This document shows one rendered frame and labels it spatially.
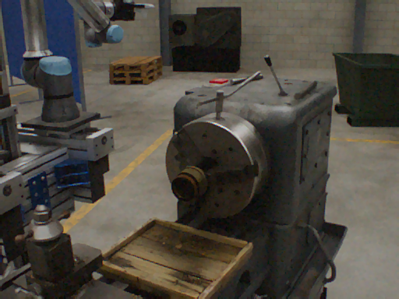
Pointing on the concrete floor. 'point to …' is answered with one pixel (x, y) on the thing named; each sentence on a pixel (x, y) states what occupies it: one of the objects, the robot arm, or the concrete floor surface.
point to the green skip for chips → (368, 89)
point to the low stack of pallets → (135, 69)
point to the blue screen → (59, 18)
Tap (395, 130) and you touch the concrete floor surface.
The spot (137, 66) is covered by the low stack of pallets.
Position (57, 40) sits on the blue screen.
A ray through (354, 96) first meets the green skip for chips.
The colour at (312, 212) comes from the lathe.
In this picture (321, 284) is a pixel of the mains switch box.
